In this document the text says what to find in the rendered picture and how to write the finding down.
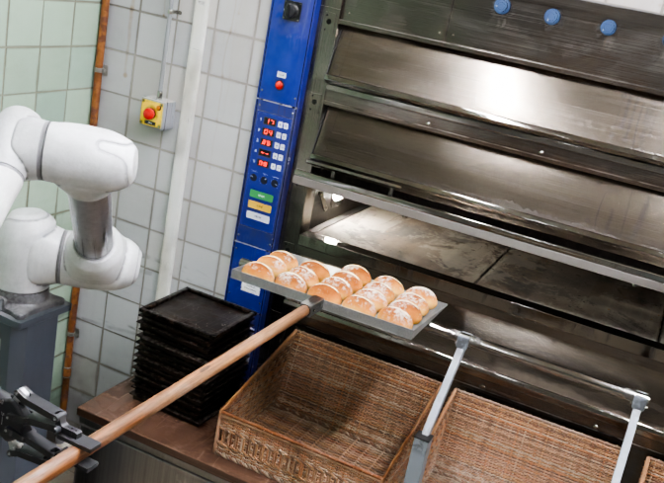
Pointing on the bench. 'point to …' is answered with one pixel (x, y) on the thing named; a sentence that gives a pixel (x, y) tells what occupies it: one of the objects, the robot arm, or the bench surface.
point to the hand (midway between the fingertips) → (78, 449)
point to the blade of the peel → (338, 304)
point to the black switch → (291, 10)
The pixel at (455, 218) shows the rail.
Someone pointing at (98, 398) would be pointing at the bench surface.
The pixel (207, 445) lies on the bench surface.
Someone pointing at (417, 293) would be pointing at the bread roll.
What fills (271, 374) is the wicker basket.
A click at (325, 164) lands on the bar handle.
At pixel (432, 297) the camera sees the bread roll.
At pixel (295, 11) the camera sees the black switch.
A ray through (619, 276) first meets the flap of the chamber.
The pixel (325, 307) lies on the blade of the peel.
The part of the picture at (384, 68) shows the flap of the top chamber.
